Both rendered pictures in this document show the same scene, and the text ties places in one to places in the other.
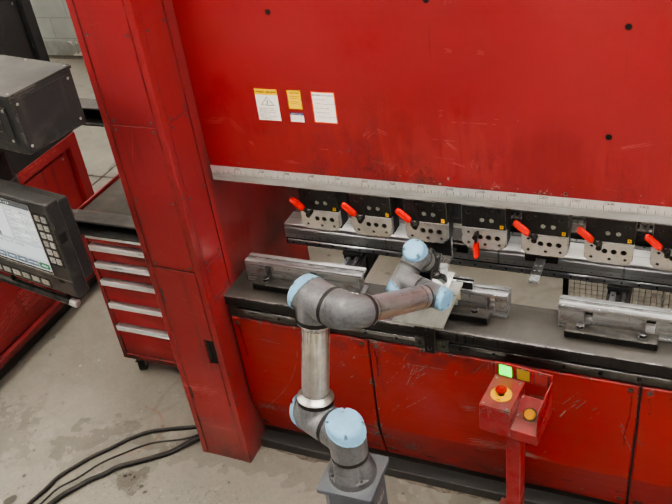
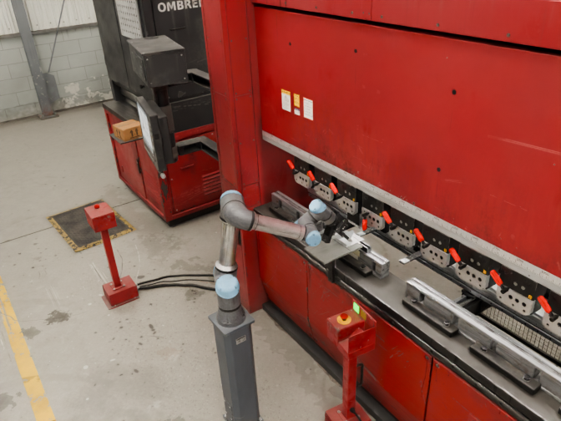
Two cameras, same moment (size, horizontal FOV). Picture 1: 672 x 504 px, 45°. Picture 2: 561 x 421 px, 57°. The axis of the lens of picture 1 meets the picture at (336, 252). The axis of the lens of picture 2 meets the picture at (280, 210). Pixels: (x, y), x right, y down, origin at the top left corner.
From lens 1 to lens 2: 1.27 m
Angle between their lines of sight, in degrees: 27
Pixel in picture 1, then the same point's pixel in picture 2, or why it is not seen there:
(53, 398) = (193, 241)
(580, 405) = (400, 355)
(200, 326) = not seen: hidden behind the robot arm
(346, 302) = (235, 210)
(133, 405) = not seen: hidden behind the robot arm
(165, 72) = (240, 68)
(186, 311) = not seen: hidden behind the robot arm
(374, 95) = (329, 107)
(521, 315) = (390, 281)
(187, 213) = (235, 150)
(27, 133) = (149, 76)
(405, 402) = (320, 311)
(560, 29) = (418, 85)
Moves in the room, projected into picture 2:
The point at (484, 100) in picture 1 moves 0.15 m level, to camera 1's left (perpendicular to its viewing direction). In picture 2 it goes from (378, 124) to (347, 120)
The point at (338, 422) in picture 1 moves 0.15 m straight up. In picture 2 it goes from (223, 281) to (220, 256)
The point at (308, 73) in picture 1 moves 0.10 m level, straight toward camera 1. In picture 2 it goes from (303, 85) to (294, 90)
